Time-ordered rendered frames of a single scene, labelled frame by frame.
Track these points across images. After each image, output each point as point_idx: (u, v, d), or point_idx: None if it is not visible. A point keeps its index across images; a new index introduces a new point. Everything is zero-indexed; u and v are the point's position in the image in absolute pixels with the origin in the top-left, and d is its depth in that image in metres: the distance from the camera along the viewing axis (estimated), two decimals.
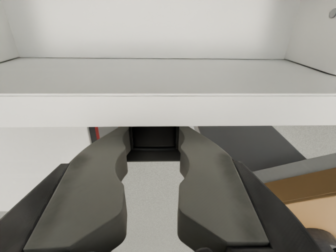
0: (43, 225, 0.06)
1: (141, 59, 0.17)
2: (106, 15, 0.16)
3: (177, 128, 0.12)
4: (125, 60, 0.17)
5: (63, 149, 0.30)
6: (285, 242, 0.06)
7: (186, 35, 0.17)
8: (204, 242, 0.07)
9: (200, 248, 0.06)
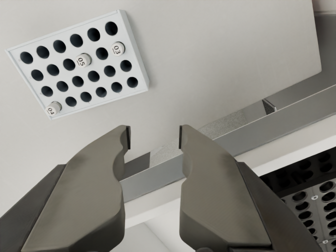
0: (40, 226, 0.06)
1: (156, 239, 0.29)
2: (168, 218, 0.28)
3: (180, 128, 0.12)
4: (152, 237, 0.28)
5: (40, 179, 0.33)
6: (287, 243, 0.06)
7: (179, 245, 0.31)
8: (206, 242, 0.07)
9: (200, 248, 0.06)
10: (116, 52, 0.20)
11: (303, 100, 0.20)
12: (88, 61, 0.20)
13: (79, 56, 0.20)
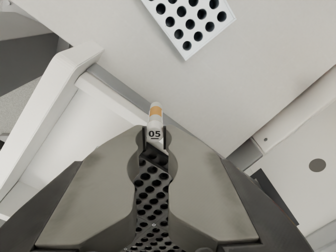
0: (54, 221, 0.06)
1: (51, 128, 0.28)
2: (83, 127, 0.29)
3: (164, 128, 0.12)
4: (54, 123, 0.27)
5: None
6: (274, 236, 0.06)
7: (53, 151, 0.30)
8: (196, 242, 0.07)
9: (200, 248, 0.06)
10: None
11: (223, 157, 0.32)
12: (158, 124, 0.13)
13: (147, 133, 0.13)
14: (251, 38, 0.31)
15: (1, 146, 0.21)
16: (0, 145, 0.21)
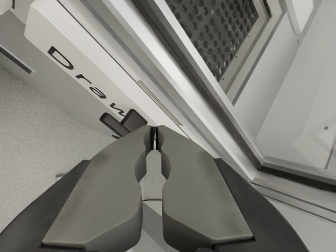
0: (61, 219, 0.07)
1: None
2: None
3: (156, 129, 0.12)
4: None
5: None
6: (267, 233, 0.06)
7: None
8: (191, 242, 0.07)
9: (200, 248, 0.06)
10: None
11: None
12: None
13: None
14: None
15: None
16: None
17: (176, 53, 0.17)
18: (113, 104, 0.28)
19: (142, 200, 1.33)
